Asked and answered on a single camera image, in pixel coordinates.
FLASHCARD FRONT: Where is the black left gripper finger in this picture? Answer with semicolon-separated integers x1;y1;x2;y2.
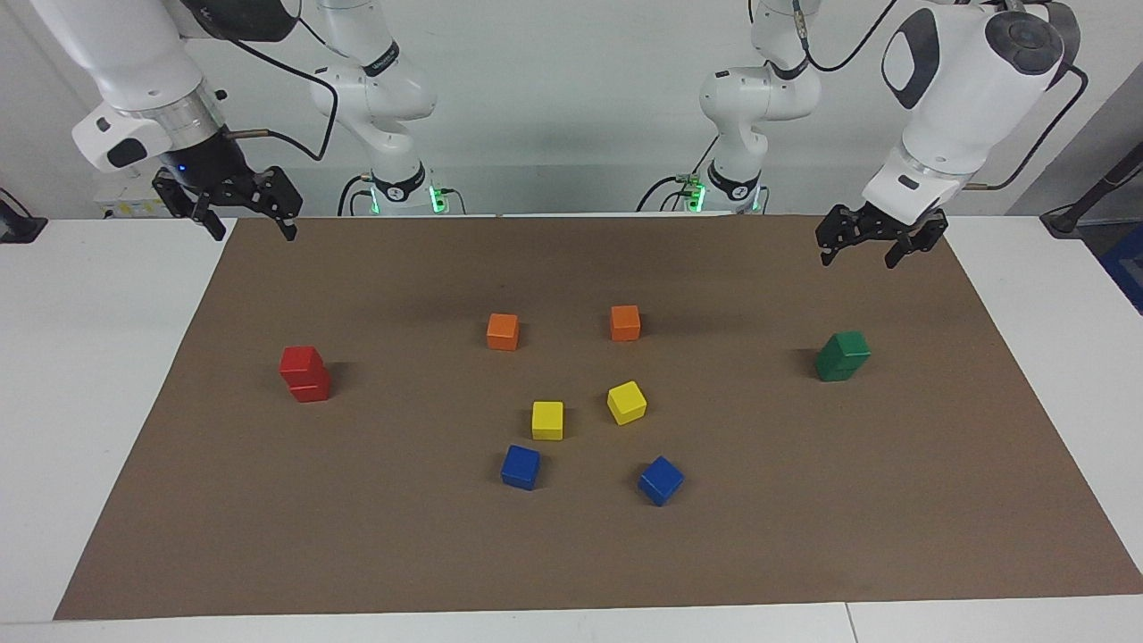
815;205;865;267
884;214;949;269

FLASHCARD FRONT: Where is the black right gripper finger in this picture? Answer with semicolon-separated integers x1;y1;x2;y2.
241;167;303;242
152;174;226;242

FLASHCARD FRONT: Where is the red wooden block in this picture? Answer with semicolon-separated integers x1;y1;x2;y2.
279;347;324;387
288;371;333;404

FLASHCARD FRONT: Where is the white box with yellow labels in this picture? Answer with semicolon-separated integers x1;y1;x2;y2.
94;170;193;218

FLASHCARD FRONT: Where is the black stand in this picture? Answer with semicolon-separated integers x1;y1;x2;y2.
1040;143;1143;238

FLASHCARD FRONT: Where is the blue crate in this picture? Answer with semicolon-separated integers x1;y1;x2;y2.
1100;223;1143;315

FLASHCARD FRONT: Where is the blue wooden block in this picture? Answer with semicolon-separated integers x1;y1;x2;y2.
638;455;686;507
500;445;542;491

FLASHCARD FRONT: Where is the brown paper mat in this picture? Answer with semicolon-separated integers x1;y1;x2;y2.
54;214;1143;622

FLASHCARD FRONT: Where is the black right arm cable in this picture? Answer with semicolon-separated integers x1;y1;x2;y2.
179;0;340;163

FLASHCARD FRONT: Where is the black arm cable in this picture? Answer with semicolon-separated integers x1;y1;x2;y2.
790;0;1090;190
179;0;340;163

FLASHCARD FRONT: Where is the black right base cable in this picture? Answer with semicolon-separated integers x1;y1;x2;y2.
338;172;376;217

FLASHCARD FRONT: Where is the black base cable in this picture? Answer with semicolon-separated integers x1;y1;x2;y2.
338;172;376;217
636;134;720;213

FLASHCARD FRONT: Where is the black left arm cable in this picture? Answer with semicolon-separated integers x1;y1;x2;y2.
790;0;1090;190

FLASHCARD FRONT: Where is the black clamp mount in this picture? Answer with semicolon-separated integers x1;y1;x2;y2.
0;188;47;244

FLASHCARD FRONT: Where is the black left base cable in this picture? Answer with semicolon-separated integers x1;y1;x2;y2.
636;134;720;213

